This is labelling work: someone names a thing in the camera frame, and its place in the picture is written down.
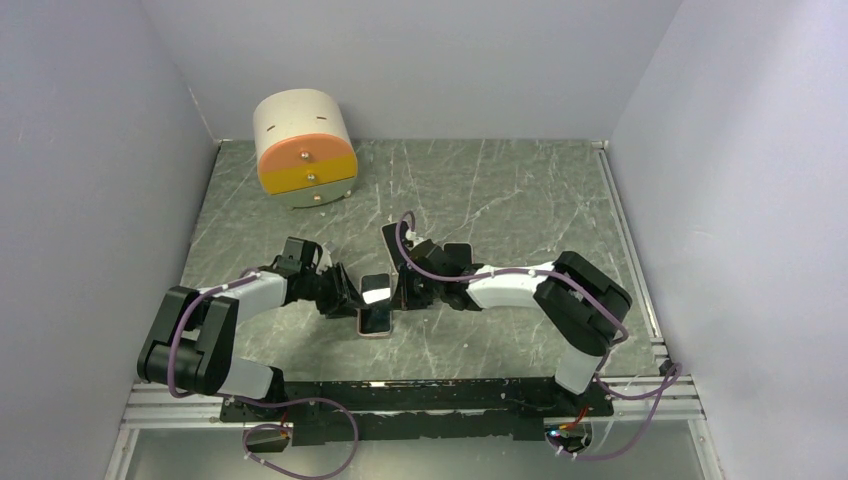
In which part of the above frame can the pink phone case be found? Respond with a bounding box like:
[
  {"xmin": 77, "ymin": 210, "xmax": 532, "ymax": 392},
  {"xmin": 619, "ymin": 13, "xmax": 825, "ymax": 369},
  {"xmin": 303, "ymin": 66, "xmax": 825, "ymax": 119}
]
[{"xmin": 356, "ymin": 272, "xmax": 395, "ymax": 340}]

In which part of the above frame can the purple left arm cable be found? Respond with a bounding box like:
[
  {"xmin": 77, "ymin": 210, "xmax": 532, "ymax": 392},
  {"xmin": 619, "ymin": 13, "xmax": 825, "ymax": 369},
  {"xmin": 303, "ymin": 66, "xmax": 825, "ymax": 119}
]
[{"xmin": 168, "ymin": 267, "xmax": 360, "ymax": 480}]

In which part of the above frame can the cream round drawer box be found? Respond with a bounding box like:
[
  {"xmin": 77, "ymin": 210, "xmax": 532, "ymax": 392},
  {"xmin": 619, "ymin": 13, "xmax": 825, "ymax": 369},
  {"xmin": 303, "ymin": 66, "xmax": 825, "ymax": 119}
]
[{"xmin": 253, "ymin": 88, "xmax": 358, "ymax": 209}]

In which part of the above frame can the black phone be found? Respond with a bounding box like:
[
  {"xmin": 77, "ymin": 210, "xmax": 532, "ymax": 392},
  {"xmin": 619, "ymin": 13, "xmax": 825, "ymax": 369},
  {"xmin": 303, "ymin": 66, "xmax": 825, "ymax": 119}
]
[
  {"xmin": 442, "ymin": 242, "xmax": 473, "ymax": 268},
  {"xmin": 358, "ymin": 274, "xmax": 393, "ymax": 336},
  {"xmin": 380, "ymin": 222, "xmax": 409, "ymax": 273}
]

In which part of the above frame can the aluminium frame rail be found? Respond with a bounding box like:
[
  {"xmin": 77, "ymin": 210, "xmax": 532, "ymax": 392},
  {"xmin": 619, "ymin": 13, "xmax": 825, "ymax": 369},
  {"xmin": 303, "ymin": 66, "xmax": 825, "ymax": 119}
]
[{"xmin": 121, "ymin": 383, "xmax": 223, "ymax": 430}]

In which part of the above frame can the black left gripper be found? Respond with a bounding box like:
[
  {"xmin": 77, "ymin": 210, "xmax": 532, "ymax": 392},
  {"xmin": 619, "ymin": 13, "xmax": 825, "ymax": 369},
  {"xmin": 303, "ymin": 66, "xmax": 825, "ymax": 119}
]
[{"xmin": 301, "ymin": 262, "xmax": 369, "ymax": 319}]

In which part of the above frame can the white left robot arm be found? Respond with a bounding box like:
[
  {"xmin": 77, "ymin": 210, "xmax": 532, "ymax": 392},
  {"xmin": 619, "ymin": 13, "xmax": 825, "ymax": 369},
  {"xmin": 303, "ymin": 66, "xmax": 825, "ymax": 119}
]
[{"xmin": 137, "ymin": 237, "xmax": 365, "ymax": 420}]

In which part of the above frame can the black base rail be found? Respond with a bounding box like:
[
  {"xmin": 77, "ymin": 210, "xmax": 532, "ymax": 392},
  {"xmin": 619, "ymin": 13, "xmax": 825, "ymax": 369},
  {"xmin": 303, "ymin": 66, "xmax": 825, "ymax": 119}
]
[{"xmin": 219, "ymin": 377, "xmax": 614, "ymax": 446}]

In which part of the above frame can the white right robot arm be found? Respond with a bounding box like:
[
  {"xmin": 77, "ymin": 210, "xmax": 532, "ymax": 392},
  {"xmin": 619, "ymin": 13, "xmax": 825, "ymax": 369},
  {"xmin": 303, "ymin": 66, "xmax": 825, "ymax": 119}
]
[{"xmin": 383, "ymin": 231, "xmax": 633, "ymax": 415}]

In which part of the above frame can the black phone front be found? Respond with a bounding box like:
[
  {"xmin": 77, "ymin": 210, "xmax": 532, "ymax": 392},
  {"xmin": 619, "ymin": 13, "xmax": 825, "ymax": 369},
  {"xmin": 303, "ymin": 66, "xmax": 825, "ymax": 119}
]
[{"xmin": 380, "ymin": 222, "xmax": 409, "ymax": 273}]

